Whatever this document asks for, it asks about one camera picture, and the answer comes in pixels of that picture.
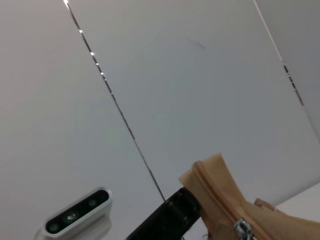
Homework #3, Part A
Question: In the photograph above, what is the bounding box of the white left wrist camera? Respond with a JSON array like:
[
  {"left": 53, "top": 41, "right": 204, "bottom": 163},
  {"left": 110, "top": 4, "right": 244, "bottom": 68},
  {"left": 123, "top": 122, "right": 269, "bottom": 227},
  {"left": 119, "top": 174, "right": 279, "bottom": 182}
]
[{"left": 33, "top": 186, "right": 113, "bottom": 240}]

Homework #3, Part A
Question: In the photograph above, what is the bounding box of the khaki canvas food bag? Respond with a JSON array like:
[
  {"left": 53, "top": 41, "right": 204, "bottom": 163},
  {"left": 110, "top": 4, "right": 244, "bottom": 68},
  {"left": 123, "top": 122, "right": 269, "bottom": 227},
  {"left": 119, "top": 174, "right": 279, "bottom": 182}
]
[{"left": 178, "top": 152, "right": 320, "bottom": 240}]

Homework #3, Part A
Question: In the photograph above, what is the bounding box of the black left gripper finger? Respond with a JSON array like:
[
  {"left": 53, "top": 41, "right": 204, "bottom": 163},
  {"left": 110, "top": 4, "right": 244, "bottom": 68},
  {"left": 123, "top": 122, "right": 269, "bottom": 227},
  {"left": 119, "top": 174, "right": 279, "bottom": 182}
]
[{"left": 124, "top": 187, "right": 202, "bottom": 240}]

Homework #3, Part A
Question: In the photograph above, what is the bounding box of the silver metal zipper slider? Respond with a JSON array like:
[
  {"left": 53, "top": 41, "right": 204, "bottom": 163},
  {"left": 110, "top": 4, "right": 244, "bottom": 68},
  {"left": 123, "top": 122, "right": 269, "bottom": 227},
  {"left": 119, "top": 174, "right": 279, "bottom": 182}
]
[{"left": 233, "top": 217, "right": 258, "bottom": 240}]

